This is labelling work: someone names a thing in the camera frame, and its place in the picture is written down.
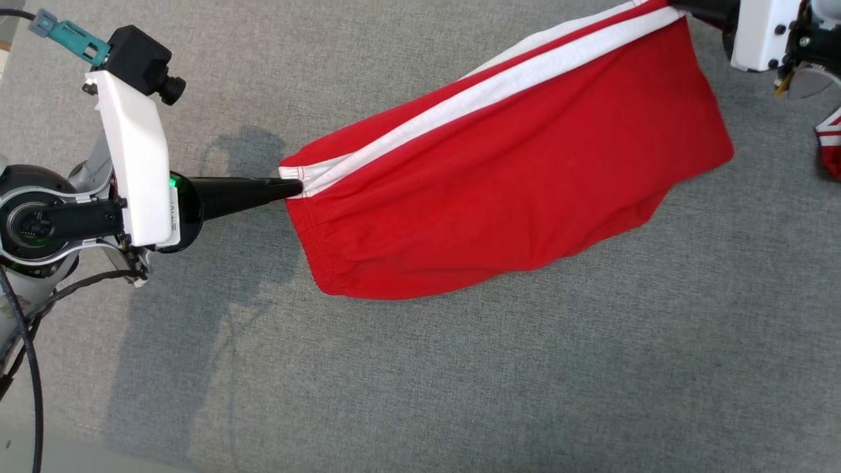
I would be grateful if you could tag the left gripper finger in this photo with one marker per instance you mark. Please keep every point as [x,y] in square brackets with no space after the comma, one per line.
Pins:
[243,196]

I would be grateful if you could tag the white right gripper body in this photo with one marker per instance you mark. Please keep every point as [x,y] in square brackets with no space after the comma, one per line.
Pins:
[765,33]

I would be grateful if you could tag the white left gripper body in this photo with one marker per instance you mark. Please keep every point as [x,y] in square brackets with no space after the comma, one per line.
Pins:
[141,164]

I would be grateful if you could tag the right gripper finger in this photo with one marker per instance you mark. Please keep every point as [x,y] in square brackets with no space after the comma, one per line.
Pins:
[706,10]

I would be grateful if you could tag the red and white jersey shirt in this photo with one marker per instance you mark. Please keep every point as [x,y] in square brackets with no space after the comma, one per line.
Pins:
[831,148]

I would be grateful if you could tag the red and white sports shorts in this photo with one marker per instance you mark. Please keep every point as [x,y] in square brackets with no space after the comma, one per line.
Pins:
[525,164]

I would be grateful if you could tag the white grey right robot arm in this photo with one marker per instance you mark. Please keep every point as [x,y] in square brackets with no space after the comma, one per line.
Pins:
[818,39]

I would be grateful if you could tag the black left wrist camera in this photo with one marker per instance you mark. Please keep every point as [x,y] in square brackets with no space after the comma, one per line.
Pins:
[138,59]

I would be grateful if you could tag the teal left camera connector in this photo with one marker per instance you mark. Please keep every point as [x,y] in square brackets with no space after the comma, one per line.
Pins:
[72,36]

